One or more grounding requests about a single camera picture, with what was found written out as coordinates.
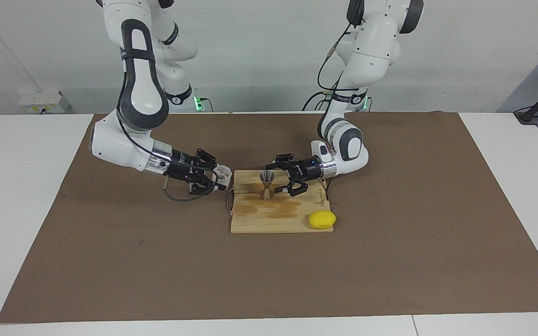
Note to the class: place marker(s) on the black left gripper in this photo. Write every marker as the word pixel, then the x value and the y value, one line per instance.
pixel 308 170

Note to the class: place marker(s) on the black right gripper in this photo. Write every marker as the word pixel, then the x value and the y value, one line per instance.
pixel 182 165

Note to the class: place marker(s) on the small clear glass cup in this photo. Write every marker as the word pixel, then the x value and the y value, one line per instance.
pixel 224 173

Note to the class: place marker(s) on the steel double jigger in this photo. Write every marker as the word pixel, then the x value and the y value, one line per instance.
pixel 267 193

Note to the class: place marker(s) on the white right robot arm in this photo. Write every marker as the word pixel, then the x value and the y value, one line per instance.
pixel 110 144

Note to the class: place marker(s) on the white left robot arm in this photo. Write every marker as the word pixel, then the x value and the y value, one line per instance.
pixel 371 46

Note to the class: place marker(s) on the yellow lemon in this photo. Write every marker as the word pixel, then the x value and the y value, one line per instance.
pixel 322 220

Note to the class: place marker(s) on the large brown table mat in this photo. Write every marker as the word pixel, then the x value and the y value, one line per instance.
pixel 269 280

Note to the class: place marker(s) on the white wall socket box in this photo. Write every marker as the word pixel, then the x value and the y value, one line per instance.
pixel 40 100

